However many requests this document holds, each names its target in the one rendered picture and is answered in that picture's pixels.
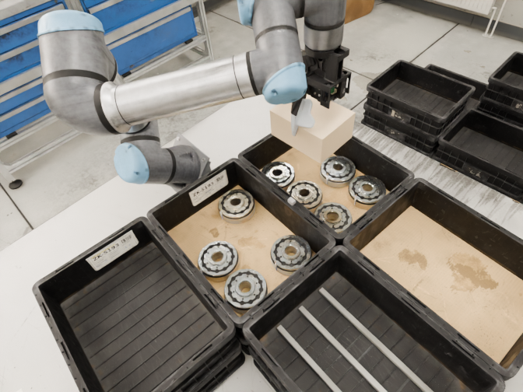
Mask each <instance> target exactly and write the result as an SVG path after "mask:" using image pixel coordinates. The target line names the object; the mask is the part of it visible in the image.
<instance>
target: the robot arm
mask: <svg viewBox="0 0 523 392"><path fill-rule="evenodd" d="M346 1H347V0H237V5H238V11H239V17H240V22H241V24H242V25H244V26H253V31H254V39H255V46H256V50H253V51H248V52H244V53H240V54H235V55H232V56H229V57H225V58H220V59H217V60H214V61H208V62H205V63H201V64H199V65H193V66H190V67H187V68H181V69H178V70H175V71H172V72H166V73H163V74H160V75H154V76H151V77H148V78H144V79H140V80H136V81H133V82H127V83H126V82H125V81H124V80H123V78H122V77H121V76H120V75H119V74H118V64H117V62H116V60H115V57H114V56H113V54H112V53H111V52H110V50H109V49H108V47H107V45H106V44H105V40H104V34H105V32H104V29H103V25H102V23H101V21H99V20H98V18H96V17H95V16H92V15H90V14H89V13H86V12H80V11H76V10H57V11H53V12H49V13H47V14H45V15H43V16H42V17H41V18H40V19H39V21H38V34H37V38H38V39H39V46H40V62H41V70H42V78H43V90H44V98H45V100H46V103H47V105H48V107H49V108H50V110H51V112H52V113H53V114H54V115H55V116H56V117H57V118H58V119H59V120H60V121H61V122H63V123H64V124H66V125H68V126H69V127H70V128H73V129H75V130H77V131H80V132H82V133H86V134H88V135H96V136H112V135H120V142H121V144H120V145H119V146H118V147H117V148H116V150H115V156H114V166H115V169H116V171H117V173H118V175H119V177H120V178H121V179H122V180H123V181H125V182H127V183H130V184H166V185H168V186H170V187H173V188H175V189H178V190H182V189H183V188H185V187H187V186H188V185H189V184H191V183H193V182H194V181H196V180H197V179H198V177H199V174H200V168H201V165H200V159H199V156H198V153H197V152H196V151H195V149H194V148H193V147H191V146H189V145H176V146H172V147H170V148H161V144H160V133H159V127H158V121H157V120H158V119H161V118H165V117H171V116H174V115H178V114H184V113H187V112H191V111H195V110H201V109H204V108H208V107H214V106H217V105H220V104H225V103H230V102H233V101H238V100H243V99H247V98H250V97H254V96H259V95H263V96H264V97H265V100H266V102H268V103H270V104H274V105H279V104H288V103H292V107H291V112H290V113H291V128H292V136H296V133H297V130H298V126H301V127H305V128H312V127H314V124H315V119H314V118H313V117H312V115H311V108H312V105H313V103H312V101H311V100H310V99H306V97H307V95H309V96H311V97H313V98H315V99H316V100H318V102H320V105H322V106H323V107H326V108H328V109H329V107H330V101H332V102H335V99H340V100H348V99H347V97H346V96H345V94H346V93H348V94H349V87H350V80H351V75H352V72H350V71H347V70H345V69H344V68H343V61H344V58H346V57H347V56H349V48H347V47H343V46H342V40H343V32H344V24H345V16H346ZM303 17H304V43H305V48H304V50H305V51H301V48H300V40H299V36H298V30H297V22H296V19H299V18H303ZM347 78H349V81H348V88H346V82H347Z"/></svg>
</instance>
